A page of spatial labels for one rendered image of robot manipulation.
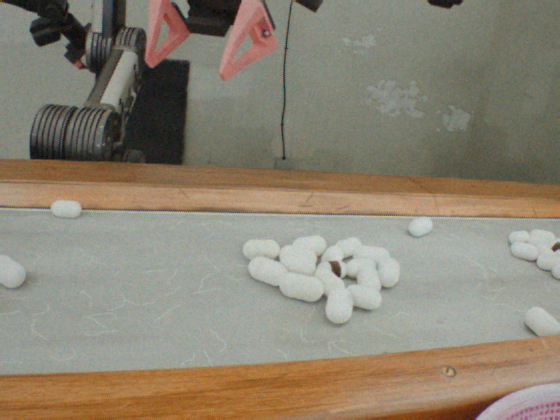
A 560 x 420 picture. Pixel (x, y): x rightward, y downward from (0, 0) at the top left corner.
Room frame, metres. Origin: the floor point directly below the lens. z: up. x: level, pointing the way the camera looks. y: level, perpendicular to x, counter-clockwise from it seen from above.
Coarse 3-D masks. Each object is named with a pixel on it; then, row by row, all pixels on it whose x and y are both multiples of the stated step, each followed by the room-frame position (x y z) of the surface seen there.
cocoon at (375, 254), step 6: (360, 246) 0.46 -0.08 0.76; (366, 246) 0.46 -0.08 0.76; (354, 252) 0.45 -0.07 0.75; (360, 252) 0.45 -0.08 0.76; (366, 252) 0.45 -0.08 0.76; (372, 252) 0.45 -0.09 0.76; (378, 252) 0.45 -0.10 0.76; (384, 252) 0.45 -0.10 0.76; (354, 258) 0.45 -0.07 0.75; (360, 258) 0.45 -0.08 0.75; (372, 258) 0.44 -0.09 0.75; (378, 258) 0.45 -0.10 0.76; (384, 258) 0.45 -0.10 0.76; (378, 264) 0.45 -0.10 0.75
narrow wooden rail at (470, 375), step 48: (0, 384) 0.19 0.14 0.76; (48, 384) 0.20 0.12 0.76; (96, 384) 0.21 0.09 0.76; (144, 384) 0.21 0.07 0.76; (192, 384) 0.22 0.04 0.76; (240, 384) 0.22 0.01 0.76; (288, 384) 0.23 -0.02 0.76; (336, 384) 0.24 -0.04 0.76; (384, 384) 0.24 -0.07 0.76; (432, 384) 0.25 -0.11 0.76; (480, 384) 0.25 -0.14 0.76; (528, 384) 0.26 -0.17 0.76
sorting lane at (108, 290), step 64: (64, 256) 0.38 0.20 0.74; (128, 256) 0.40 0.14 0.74; (192, 256) 0.42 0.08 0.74; (320, 256) 0.46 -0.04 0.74; (448, 256) 0.51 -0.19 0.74; (512, 256) 0.53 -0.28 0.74; (0, 320) 0.28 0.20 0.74; (64, 320) 0.29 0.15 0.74; (128, 320) 0.30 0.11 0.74; (192, 320) 0.32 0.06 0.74; (256, 320) 0.33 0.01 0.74; (320, 320) 0.34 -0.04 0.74; (384, 320) 0.36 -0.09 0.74; (448, 320) 0.37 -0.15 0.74; (512, 320) 0.38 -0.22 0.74
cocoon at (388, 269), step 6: (390, 258) 0.44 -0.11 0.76; (384, 264) 0.42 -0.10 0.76; (390, 264) 0.42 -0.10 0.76; (396, 264) 0.43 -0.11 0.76; (378, 270) 0.42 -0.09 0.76; (384, 270) 0.41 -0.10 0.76; (390, 270) 0.41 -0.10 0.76; (396, 270) 0.42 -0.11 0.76; (384, 276) 0.41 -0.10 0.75; (390, 276) 0.41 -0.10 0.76; (396, 276) 0.41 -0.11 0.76; (384, 282) 0.41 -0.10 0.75; (390, 282) 0.41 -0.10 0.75; (396, 282) 0.41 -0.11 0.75
